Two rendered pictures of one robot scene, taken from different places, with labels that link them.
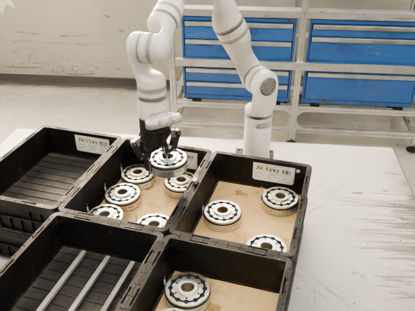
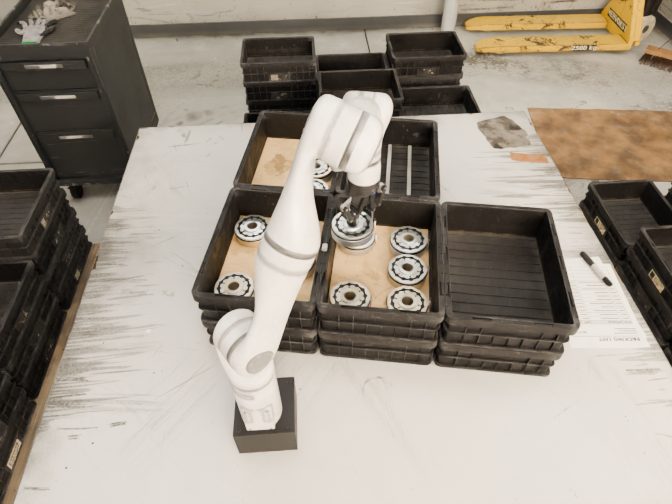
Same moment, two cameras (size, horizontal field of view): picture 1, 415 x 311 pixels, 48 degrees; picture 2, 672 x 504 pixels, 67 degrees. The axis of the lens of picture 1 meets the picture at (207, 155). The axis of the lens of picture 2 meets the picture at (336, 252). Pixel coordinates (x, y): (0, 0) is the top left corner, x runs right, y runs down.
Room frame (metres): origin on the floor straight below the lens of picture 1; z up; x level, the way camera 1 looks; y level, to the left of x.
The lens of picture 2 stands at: (1.92, -0.09, 1.88)
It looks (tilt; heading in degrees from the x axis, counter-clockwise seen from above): 48 degrees down; 170
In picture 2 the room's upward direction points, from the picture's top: 1 degrees counter-clockwise
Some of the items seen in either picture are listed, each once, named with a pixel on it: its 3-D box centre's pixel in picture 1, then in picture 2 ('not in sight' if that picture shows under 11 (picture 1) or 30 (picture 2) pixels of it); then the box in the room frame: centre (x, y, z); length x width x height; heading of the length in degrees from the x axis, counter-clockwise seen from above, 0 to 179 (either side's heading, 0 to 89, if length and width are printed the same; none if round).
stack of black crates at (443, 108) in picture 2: not in sight; (432, 129); (-0.25, 0.83, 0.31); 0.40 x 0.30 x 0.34; 83
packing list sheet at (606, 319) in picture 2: not in sight; (590, 300); (1.19, 0.78, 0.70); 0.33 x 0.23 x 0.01; 173
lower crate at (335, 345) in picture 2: not in sight; (379, 289); (1.08, 0.18, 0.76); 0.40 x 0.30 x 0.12; 163
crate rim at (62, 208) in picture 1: (142, 180); (383, 251); (1.08, 0.18, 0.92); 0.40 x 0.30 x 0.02; 163
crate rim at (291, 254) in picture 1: (247, 199); (268, 242); (0.99, -0.10, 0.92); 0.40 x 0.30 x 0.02; 163
